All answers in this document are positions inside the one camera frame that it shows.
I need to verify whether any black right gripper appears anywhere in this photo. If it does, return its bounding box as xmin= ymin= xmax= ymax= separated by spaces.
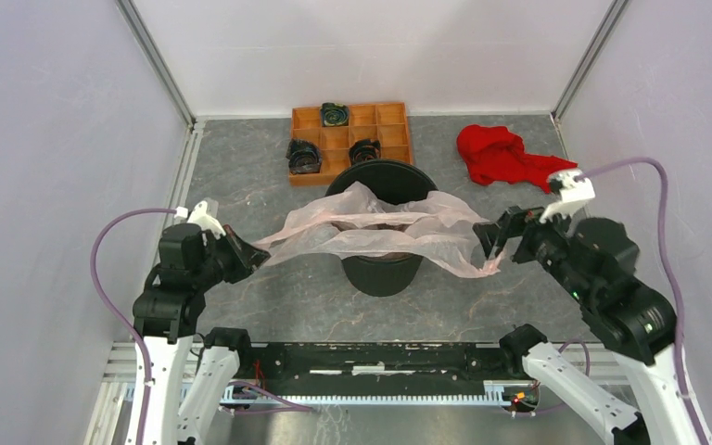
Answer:
xmin=472 ymin=196 xmax=596 ymax=302

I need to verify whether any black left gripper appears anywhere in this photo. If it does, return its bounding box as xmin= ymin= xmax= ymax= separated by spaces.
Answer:
xmin=193 ymin=222 xmax=271 ymax=289

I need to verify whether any pink plastic trash bag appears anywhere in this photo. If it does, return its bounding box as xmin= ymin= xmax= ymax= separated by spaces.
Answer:
xmin=252 ymin=182 xmax=502 ymax=279

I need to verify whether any black plastic trash bin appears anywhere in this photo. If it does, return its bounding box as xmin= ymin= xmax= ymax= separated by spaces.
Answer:
xmin=325 ymin=159 xmax=438 ymax=298

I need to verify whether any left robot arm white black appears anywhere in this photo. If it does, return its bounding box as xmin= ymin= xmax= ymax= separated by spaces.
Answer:
xmin=126 ymin=222 xmax=270 ymax=444

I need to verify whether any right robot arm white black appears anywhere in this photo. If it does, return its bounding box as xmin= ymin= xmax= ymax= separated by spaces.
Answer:
xmin=473 ymin=207 xmax=712 ymax=444

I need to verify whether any red cloth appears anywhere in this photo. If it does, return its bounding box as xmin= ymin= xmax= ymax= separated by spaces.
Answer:
xmin=456 ymin=124 xmax=579 ymax=194

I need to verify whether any rolled dark belt left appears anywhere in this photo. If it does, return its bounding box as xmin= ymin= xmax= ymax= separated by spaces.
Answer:
xmin=286 ymin=138 xmax=323 ymax=175

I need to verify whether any orange wooden compartment tray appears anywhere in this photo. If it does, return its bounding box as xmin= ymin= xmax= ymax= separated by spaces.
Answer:
xmin=287 ymin=102 xmax=413 ymax=186

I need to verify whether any rolled black belt orange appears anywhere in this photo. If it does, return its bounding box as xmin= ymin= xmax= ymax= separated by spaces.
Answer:
xmin=349 ymin=138 xmax=381 ymax=166

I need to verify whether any rolled dark belt green yellow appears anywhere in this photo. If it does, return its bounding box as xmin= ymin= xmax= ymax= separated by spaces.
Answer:
xmin=320 ymin=102 xmax=350 ymax=127

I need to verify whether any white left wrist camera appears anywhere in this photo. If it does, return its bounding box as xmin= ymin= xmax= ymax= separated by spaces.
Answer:
xmin=173 ymin=197 xmax=225 ymax=239

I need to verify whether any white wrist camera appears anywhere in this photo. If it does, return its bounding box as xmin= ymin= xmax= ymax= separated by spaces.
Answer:
xmin=173 ymin=197 xmax=225 ymax=239
xmin=540 ymin=169 xmax=595 ymax=223

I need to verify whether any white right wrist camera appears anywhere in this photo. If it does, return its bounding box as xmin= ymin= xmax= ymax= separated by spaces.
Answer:
xmin=540 ymin=169 xmax=595 ymax=223

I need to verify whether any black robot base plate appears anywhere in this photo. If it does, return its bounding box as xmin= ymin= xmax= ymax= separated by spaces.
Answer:
xmin=234 ymin=324 xmax=547 ymax=400

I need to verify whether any slotted white cable duct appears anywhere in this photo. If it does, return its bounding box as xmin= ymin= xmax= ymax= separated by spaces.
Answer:
xmin=220 ymin=384 xmax=538 ymax=408

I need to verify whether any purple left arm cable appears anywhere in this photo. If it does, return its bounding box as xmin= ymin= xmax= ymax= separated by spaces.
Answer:
xmin=90 ymin=207 xmax=314 ymax=445

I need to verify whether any aluminium frame post right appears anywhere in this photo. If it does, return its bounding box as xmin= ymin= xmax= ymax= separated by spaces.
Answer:
xmin=551 ymin=0 xmax=630 ymax=122

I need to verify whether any aluminium frame post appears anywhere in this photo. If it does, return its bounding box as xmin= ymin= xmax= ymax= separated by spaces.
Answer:
xmin=551 ymin=0 xmax=630 ymax=122
xmin=115 ymin=0 xmax=197 ymax=128

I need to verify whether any aluminium frame post left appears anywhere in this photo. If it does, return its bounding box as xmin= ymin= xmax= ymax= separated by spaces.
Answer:
xmin=115 ymin=0 xmax=197 ymax=128

